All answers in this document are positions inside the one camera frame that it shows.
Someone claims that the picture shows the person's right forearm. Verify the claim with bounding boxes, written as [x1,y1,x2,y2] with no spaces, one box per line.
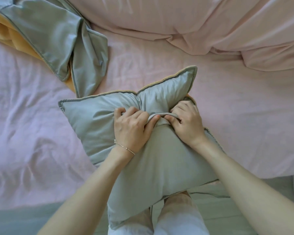
[192,138,294,235]

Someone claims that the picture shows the person's white trousers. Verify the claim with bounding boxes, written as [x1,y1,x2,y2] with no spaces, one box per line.
[107,191,210,235]

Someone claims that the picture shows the thin gold bracelet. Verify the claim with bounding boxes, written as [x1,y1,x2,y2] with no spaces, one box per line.
[113,139,136,156]

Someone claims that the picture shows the pink bed sheet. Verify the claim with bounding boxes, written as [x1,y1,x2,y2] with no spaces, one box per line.
[0,22,294,212]

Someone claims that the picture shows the pink duvet with white ruffle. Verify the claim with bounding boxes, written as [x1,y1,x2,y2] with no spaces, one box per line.
[63,0,294,72]

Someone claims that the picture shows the grey-green cushion cover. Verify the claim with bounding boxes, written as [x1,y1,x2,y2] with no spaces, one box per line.
[0,0,109,99]
[57,65,226,230]

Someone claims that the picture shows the person's right hand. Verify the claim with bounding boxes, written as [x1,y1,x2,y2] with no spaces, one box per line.
[163,100,207,149]

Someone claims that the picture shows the person's left forearm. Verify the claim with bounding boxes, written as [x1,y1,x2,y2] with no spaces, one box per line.
[38,144,136,235]

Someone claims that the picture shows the person's left hand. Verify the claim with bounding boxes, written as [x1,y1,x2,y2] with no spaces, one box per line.
[113,107,161,156]

